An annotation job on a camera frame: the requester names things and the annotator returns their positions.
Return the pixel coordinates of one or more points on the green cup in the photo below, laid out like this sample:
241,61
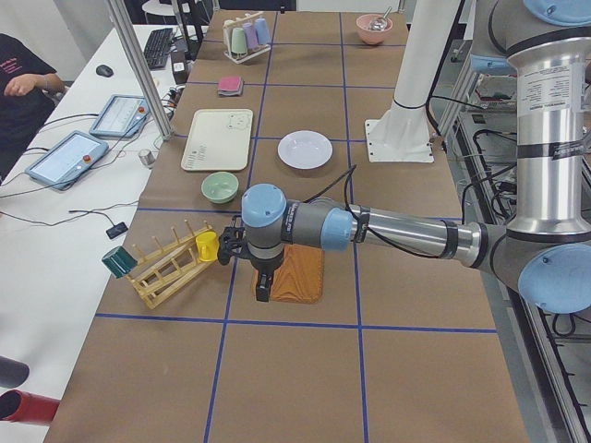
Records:
238,42

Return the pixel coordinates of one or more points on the wooden mug rack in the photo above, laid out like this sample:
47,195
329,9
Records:
169,268

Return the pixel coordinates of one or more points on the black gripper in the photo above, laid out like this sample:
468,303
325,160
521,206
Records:
264,266

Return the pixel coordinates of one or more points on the teach pendant tablet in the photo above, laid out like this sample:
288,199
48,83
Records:
68,160
121,117

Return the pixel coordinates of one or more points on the near teach pendant tablet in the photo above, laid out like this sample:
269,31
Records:
68,160

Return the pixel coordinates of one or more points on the yellow mug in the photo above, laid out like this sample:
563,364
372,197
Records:
208,245

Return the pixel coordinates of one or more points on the person in black shirt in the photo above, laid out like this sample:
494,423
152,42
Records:
26,82

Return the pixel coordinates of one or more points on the cream bear tray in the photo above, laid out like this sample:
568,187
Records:
218,140

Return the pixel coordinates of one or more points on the green bowl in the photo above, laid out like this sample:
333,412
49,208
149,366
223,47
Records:
220,187

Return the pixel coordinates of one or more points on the black computer mouse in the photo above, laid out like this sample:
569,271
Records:
104,71

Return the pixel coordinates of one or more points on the black keyboard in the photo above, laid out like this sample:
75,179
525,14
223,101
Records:
157,48

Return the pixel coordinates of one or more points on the dark green mug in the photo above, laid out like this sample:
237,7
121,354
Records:
119,261

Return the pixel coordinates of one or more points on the purple cup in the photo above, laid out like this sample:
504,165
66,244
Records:
251,35

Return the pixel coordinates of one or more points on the wooden cutting board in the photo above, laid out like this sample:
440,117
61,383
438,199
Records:
300,278

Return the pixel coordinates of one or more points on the pink cloth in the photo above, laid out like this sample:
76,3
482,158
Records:
230,86

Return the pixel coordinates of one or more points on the red cylinder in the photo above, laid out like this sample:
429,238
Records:
24,407

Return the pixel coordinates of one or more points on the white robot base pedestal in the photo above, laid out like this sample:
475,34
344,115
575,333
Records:
402,133

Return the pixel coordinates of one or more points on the small metal cup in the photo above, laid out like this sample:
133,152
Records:
146,157

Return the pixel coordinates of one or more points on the blue cup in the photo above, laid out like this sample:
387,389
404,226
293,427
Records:
262,31

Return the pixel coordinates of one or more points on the white plate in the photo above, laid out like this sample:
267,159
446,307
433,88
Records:
304,149

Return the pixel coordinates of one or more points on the aluminium frame post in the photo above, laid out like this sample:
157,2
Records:
129,40

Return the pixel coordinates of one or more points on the metal spoon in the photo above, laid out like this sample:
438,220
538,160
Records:
380,23

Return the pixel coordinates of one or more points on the black small device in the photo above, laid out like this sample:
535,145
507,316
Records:
116,230

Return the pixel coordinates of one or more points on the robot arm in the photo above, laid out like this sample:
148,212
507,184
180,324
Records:
543,252

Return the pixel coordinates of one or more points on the far teach pendant tablet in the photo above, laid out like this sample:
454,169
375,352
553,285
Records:
121,117

